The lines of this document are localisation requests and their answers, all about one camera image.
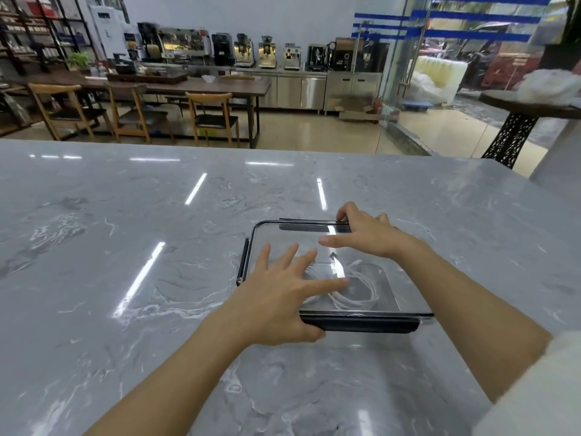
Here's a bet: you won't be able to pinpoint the clear storage box black clips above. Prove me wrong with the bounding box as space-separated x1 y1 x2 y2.
236 218 435 335

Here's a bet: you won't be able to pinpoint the brown and black coffee machine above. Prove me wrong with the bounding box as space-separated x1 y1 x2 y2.
327 37 366 73

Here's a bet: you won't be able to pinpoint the green potted plant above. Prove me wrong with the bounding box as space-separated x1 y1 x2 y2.
67 51 94 74

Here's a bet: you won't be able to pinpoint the cream sofa plastic wrapped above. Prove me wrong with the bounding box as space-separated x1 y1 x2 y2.
410 55 469 106

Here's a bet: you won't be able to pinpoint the white plastic bag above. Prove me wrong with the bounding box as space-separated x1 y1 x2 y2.
517 69 581 107

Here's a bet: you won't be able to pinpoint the person's left hand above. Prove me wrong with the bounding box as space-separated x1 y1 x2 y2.
236 243 350 348

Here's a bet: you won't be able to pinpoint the person's right hand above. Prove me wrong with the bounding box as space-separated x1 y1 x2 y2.
319 202 415 261

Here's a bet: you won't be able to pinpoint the white cable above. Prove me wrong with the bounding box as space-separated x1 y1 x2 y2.
303 259 378 311

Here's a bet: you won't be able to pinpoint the white poster board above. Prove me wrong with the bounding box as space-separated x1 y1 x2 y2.
87 3 131 60

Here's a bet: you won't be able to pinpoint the tall black coffee machine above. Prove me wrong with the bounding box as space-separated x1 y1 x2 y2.
137 21 164 64

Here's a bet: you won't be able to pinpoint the black boxy coffee machine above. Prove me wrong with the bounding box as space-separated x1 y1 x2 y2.
211 32 236 67

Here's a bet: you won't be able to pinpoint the person's right forearm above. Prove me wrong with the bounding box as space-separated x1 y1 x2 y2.
394 236 553 405

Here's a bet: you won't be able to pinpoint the dark wooden tea tray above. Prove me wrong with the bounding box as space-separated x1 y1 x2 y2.
106 69 189 85

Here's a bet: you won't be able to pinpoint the long dark wooden table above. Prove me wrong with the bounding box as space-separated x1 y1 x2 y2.
20 71 272 150

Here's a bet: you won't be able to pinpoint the round table ornate black base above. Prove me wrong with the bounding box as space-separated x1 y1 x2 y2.
478 90 581 171

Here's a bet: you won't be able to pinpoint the small silver espresso machine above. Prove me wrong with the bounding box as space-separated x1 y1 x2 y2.
284 42 303 71

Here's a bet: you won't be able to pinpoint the open cardboard box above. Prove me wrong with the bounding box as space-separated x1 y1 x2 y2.
335 95 387 124

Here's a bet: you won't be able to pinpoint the wooden chair black seat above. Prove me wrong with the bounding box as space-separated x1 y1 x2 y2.
27 82 113 142
104 81 176 146
185 91 241 148

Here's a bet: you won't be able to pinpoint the large chrome espresso machine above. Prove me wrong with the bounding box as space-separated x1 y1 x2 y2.
156 27 212 65

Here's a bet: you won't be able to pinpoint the black espresso machine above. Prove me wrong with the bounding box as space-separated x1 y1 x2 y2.
306 44 330 72

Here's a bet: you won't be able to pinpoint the stainless steel counter cabinet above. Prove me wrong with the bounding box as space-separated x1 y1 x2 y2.
188 63 385 116

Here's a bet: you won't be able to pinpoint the black metal shelf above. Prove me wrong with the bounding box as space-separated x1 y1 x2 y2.
0 0 94 80

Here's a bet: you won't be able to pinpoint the person's left forearm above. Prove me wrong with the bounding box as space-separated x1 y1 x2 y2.
84 309 268 436

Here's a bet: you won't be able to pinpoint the white sleeve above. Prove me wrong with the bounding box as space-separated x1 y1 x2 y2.
472 330 581 436

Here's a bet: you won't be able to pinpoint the glass door blue stripes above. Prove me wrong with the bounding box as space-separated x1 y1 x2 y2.
351 0 553 156

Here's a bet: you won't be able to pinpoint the silver coffee machine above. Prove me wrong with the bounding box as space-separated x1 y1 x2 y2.
258 35 278 70
233 33 255 68

